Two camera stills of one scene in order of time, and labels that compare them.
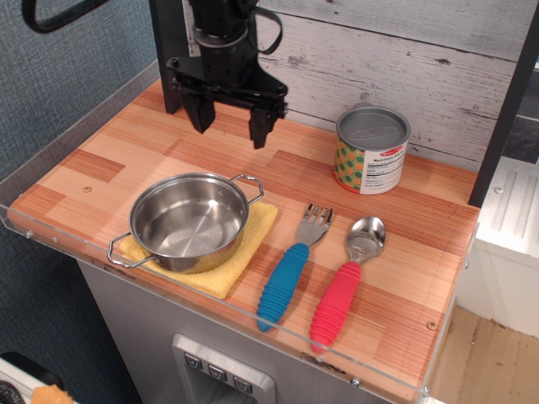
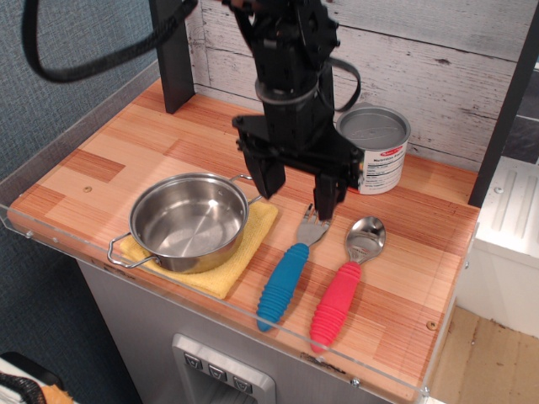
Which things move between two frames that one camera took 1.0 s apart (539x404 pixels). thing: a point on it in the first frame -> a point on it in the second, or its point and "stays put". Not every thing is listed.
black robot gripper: (232, 70) -> (301, 134)
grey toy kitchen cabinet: (141, 320) stays put
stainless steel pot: (189, 222) stays put
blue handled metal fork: (288, 272) stays put
